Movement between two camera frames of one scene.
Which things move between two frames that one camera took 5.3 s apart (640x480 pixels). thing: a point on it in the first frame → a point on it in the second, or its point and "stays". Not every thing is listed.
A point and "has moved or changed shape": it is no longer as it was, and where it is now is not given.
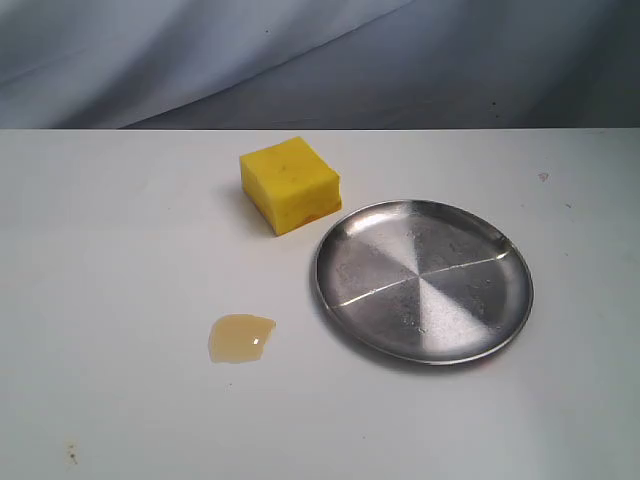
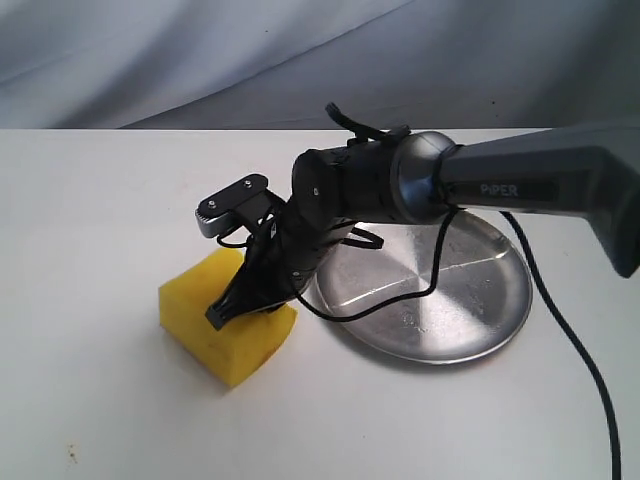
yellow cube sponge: (288, 183) has moved or changed shape
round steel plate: (424, 282) stays
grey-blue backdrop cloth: (319, 64) stays
